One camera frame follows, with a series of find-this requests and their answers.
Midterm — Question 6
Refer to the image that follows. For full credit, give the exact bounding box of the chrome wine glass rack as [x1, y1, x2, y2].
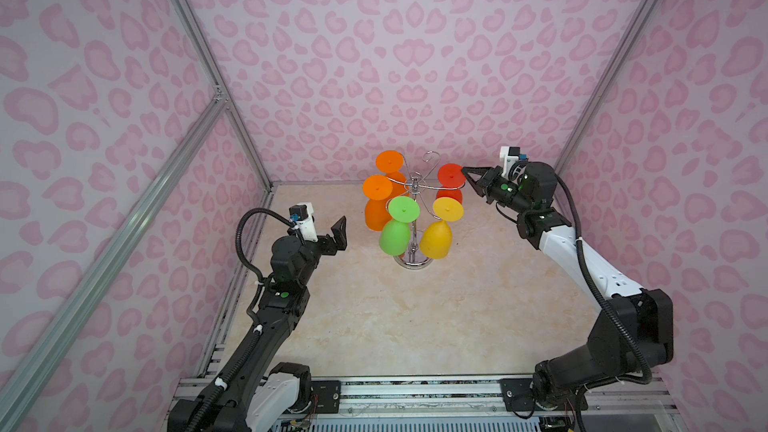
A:
[386, 151, 466, 270]

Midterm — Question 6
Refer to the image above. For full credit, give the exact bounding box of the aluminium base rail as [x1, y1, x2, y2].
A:
[160, 374, 688, 432]

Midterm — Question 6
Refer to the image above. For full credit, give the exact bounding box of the right black corrugated cable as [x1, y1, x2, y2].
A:
[554, 173, 654, 385]

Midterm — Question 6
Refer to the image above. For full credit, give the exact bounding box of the left black corrugated cable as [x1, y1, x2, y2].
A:
[179, 208, 296, 432]

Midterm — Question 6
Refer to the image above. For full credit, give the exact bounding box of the black corrugated cable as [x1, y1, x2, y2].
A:
[554, 173, 654, 385]
[179, 208, 296, 432]

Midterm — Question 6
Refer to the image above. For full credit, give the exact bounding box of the diagonal aluminium frame bar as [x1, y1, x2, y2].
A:
[1, 97, 228, 431]

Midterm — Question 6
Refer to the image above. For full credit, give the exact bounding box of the yellow plastic wine glass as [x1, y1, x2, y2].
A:
[419, 197, 464, 260]

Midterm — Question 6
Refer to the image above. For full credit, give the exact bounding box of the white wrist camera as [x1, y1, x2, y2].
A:
[499, 146, 528, 177]
[289, 202, 318, 242]

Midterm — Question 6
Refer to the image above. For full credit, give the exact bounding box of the orange plastic wine glass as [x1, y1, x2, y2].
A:
[375, 150, 406, 199]
[362, 175, 392, 232]

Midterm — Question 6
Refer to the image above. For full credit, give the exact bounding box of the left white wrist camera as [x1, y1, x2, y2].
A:
[289, 202, 318, 242]

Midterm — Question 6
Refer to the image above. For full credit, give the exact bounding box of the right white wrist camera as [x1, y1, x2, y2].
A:
[499, 146, 528, 177]

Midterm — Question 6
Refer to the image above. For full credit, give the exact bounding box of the right aluminium frame post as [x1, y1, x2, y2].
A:
[554, 0, 663, 176]

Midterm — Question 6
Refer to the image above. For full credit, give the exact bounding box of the green plastic wine glass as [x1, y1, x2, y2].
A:
[379, 196, 420, 256]

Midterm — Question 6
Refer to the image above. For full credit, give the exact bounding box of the rear orange plastic wine glass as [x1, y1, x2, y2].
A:
[375, 150, 406, 199]

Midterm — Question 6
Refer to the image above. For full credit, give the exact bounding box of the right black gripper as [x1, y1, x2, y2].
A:
[462, 167, 535, 215]

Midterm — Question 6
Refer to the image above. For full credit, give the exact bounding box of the red plastic wine glass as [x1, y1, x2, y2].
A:
[436, 163, 466, 203]

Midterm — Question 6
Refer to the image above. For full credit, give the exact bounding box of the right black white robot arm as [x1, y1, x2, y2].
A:
[461, 159, 674, 409]

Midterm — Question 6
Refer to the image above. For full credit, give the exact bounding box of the front orange plastic wine glass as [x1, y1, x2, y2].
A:
[362, 175, 392, 232]

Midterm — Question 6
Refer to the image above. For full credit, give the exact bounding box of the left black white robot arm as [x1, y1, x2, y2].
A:
[166, 203, 348, 431]

